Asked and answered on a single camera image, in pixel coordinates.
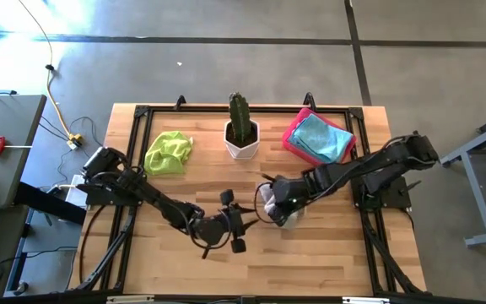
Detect white electronics box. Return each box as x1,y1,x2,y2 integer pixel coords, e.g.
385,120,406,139
59,174,89,209

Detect white faceted plant pot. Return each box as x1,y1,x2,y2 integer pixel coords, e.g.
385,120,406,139
224,119,261,160

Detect grey microfiber towel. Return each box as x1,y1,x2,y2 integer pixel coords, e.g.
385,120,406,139
262,192,308,230

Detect green microfiber towel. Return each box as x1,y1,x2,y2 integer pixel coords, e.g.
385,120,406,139
143,130,195,176

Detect black left camera cable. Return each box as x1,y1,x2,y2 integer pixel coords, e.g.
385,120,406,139
181,206,234,261

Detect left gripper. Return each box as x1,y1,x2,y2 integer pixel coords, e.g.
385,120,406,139
191,188,261,254

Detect black right camera cable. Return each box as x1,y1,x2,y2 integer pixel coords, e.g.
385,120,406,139
253,181,278,225

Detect dark grey side table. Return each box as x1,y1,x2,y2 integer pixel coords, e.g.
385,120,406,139
0,95,48,211

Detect green cactus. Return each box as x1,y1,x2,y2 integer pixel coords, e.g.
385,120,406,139
228,91,253,144

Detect yellow power cable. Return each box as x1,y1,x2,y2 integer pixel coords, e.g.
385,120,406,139
17,0,84,152

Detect silver metal bracket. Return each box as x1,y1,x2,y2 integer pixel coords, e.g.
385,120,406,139
106,295,155,304
343,296,391,304

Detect pink plastic bin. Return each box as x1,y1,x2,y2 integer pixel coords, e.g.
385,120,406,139
281,107,359,166

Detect grey metal table frame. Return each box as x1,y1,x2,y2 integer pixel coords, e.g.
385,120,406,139
439,107,486,249

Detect black camera cable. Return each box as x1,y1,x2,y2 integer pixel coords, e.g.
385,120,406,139
181,206,234,261
253,181,278,225

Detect blue microfiber towel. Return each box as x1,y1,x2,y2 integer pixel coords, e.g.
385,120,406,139
288,112,354,164

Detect black aluminium frame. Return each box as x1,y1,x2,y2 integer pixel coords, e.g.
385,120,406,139
76,91,424,303

